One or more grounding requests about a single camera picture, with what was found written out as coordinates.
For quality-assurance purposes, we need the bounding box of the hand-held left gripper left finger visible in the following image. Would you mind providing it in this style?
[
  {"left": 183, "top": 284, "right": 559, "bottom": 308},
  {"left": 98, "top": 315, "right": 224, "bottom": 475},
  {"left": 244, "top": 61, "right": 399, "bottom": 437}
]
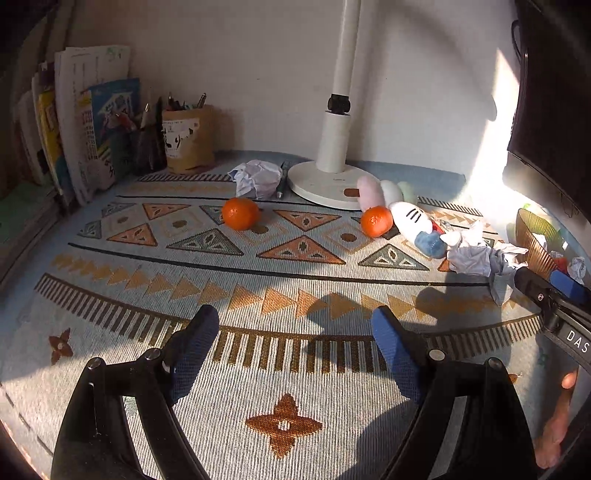
[{"left": 51, "top": 304, "right": 221, "bottom": 480}]

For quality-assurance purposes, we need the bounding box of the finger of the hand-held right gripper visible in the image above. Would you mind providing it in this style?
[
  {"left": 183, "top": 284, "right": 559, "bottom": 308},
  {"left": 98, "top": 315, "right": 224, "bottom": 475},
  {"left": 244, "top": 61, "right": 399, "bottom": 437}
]
[
  {"left": 513, "top": 267, "right": 561, "bottom": 319},
  {"left": 550, "top": 270, "right": 591, "bottom": 306}
]

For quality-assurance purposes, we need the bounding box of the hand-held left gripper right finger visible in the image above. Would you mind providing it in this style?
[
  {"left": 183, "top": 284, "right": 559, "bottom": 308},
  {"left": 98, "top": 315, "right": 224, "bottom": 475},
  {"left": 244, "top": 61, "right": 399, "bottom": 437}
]
[{"left": 370, "top": 305, "right": 539, "bottom": 480}]

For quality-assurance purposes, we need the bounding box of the amber ribbed glass bowl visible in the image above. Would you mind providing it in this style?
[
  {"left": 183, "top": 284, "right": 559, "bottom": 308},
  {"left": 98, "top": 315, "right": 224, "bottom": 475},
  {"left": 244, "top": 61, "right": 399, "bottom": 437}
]
[{"left": 515, "top": 208, "right": 591, "bottom": 283}]

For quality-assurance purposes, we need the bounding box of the person's right hand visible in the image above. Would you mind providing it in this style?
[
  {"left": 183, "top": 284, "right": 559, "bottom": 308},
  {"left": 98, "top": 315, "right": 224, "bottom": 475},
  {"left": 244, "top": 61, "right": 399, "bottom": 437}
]
[{"left": 533, "top": 369, "right": 580, "bottom": 472}]

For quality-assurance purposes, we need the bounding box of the patterned woven table mat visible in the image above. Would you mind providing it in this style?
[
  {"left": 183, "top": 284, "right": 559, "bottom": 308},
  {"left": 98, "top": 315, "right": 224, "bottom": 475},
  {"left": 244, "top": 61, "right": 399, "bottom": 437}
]
[{"left": 0, "top": 159, "right": 555, "bottom": 480}]

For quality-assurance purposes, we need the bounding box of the orange tangerine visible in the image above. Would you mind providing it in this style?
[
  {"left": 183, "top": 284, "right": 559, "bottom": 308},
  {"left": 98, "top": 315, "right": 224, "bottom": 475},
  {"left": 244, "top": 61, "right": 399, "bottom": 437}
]
[
  {"left": 222, "top": 198, "right": 261, "bottom": 232},
  {"left": 360, "top": 206, "right": 394, "bottom": 239}
]

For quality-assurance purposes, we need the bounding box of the white rabbit plush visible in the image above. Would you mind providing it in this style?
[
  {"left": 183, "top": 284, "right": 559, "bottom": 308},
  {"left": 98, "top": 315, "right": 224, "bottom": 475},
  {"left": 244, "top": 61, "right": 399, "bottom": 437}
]
[{"left": 390, "top": 200, "right": 462, "bottom": 256}]

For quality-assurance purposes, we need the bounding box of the pink white green dango plush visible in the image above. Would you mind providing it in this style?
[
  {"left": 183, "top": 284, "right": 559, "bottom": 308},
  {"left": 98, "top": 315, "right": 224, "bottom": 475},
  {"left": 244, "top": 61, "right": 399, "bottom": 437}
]
[{"left": 342, "top": 175, "right": 420, "bottom": 210}]

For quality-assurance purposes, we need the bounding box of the black monitor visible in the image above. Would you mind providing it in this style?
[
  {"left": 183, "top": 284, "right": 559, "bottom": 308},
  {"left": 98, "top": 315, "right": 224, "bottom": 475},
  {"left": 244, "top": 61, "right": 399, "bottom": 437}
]
[{"left": 505, "top": 0, "right": 591, "bottom": 219}]

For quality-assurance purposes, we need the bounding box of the stack of flat books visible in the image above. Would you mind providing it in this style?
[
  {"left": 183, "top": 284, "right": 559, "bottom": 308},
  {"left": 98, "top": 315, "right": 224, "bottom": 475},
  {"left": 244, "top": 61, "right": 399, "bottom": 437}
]
[{"left": 0, "top": 194, "right": 65, "bottom": 288}]

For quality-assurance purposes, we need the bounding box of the black mesh pen holder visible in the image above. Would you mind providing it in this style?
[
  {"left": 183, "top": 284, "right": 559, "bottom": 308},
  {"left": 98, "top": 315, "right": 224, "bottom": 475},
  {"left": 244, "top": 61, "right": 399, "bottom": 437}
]
[{"left": 134, "top": 129, "right": 168, "bottom": 175}]

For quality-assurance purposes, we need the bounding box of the brown paper pen holder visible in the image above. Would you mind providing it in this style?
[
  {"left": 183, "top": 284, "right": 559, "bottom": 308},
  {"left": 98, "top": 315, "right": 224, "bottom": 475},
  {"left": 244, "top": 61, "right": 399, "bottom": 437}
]
[{"left": 161, "top": 104, "right": 216, "bottom": 175}]

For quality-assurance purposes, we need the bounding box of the white desk lamp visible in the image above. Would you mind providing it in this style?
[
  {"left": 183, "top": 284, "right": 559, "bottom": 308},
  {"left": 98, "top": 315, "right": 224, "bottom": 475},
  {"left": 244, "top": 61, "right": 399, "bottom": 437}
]
[{"left": 287, "top": 0, "right": 370, "bottom": 211}]

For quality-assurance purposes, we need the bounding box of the green cover book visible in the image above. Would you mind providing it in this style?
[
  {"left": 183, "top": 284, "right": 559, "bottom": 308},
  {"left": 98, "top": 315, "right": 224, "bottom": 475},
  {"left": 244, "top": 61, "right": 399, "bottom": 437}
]
[{"left": 0, "top": 182, "right": 57, "bottom": 246}]

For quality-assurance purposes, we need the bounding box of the blue illustrated book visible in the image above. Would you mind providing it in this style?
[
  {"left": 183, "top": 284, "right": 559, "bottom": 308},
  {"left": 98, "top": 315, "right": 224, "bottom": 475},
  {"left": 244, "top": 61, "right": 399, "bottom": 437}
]
[{"left": 85, "top": 78, "right": 142, "bottom": 193}]

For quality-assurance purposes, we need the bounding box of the bunch of pens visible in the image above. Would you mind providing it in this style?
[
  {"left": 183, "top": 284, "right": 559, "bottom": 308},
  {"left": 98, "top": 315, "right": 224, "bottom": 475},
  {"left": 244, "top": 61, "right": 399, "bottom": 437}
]
[
  {"left": 108, "top": 96, "right": 165, "bottom": 136},
  {"left": 166, "top": 91, "right": 208, "bottom": 112}
]

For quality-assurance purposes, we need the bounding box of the yellow cover book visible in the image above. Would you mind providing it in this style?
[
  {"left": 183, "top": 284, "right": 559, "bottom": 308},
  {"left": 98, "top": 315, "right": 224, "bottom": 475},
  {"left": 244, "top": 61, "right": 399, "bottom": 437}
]
[{"left": 37, "top": 90, "right": 71, "bottom": 195}]

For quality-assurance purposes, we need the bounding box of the grey standing book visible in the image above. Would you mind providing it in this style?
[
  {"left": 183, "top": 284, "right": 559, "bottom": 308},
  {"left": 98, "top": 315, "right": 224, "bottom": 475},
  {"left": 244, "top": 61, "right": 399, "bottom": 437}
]
[{"left": 16, "top": 90, "right": 49, "bottom": 186}]

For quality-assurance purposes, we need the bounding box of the white printed workbook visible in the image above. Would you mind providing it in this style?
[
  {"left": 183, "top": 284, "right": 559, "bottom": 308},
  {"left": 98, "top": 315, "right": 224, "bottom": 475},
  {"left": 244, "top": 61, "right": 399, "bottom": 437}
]
[{"left": 54, "top": 45, "right": 131, "bottom": 206}]

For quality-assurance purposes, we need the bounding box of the purple edged book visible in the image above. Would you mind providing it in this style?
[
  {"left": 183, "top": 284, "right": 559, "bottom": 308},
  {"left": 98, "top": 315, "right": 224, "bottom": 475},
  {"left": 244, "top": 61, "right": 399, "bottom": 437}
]
[{"left": 31, "top": 62, "right": 58, "bottom": 93}]

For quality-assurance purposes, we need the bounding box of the beige curtain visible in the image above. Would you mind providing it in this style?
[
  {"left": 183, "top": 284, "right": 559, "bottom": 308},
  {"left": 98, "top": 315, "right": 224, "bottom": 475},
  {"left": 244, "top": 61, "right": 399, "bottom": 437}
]
[{"left": 0, "top": 0, "right": 80, "bottom": 107}]

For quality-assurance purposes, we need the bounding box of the black monitor cable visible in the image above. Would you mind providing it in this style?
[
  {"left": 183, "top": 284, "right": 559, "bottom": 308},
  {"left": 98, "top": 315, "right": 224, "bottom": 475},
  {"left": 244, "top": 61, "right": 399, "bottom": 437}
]
[{"left": 510, "top": 21, "right": 530, "bottom": 71}]

